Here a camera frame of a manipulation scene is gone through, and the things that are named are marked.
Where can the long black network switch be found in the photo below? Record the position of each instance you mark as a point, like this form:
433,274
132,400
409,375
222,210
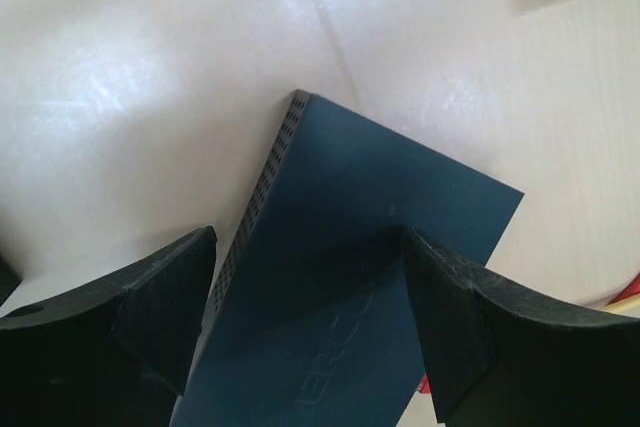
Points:
9,280

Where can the small black network switch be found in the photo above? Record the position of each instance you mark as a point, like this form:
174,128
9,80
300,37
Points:
312,323

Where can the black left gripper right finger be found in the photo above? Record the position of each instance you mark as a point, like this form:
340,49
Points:
497,353

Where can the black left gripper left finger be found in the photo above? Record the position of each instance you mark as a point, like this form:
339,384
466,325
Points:
116,351

